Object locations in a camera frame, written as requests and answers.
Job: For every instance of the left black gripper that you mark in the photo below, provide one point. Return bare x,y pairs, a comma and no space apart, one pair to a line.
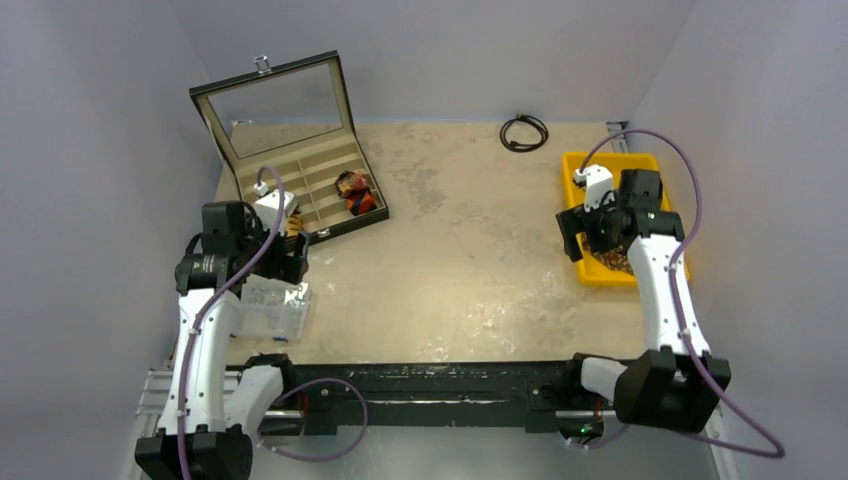
284,266

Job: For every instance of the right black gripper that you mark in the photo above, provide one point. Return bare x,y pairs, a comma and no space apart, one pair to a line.
579,225

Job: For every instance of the brown floral tie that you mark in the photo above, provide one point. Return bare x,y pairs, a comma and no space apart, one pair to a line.
614,260

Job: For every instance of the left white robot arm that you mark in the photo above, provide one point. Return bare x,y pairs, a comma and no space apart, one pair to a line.
201,433

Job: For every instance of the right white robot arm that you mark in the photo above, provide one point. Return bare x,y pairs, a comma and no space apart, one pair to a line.
670,385

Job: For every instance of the yellow patterned rolled tie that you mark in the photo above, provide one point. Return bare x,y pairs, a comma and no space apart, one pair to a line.
294,225

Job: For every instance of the clear plastic screw box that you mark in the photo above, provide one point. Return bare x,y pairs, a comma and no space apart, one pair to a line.
273,309

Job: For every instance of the yellow plastic tray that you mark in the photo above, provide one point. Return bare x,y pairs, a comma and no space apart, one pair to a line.
639,193

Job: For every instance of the orange navy rolled tie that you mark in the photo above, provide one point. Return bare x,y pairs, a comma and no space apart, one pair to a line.
360,202

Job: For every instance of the multicolour patterned rolled tie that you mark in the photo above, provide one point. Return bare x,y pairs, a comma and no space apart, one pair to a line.
350,182

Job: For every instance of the black tie display box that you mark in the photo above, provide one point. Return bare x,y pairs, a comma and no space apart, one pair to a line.
295,117

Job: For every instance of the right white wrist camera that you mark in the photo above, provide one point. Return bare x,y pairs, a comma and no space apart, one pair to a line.
598,185

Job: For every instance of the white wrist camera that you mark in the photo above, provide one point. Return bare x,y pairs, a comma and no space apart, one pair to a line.
272,201
598,185

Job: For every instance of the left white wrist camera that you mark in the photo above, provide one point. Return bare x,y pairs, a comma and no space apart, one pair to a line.
272,201

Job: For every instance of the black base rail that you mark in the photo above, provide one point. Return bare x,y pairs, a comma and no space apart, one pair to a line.
535,396

